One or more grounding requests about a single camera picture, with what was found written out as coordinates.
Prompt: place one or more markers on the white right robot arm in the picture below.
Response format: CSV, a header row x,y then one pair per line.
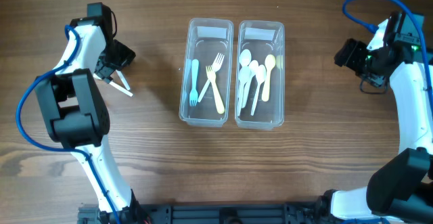
x,y
396,192

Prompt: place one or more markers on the white plastic spoon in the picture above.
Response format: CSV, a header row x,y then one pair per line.
x,y
244,74
252,66
245,58
260,78

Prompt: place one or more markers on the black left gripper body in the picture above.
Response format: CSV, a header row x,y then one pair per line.
x,y
110,71

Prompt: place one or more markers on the yellow plastic fork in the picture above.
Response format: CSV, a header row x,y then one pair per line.
x,y
211,75

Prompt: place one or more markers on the blue plastic fork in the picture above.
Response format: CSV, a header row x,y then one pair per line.
x,y
193,95

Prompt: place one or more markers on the yellow plastic spoon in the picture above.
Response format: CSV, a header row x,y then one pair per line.
x,y
270,62

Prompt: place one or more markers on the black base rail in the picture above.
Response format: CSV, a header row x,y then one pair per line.
x,y
287,213

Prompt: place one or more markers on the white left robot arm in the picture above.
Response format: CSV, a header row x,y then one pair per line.
x,y
76,116

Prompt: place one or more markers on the clear right plastic container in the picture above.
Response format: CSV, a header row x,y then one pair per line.
x,y
260,86

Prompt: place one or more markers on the clear plastic container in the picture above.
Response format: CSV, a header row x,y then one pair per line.
x,y
260,86
206,37

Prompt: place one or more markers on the clear left plastic container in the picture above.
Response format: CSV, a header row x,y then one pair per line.
x,y
206,37

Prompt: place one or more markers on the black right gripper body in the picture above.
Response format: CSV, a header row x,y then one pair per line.
x,y
347,53

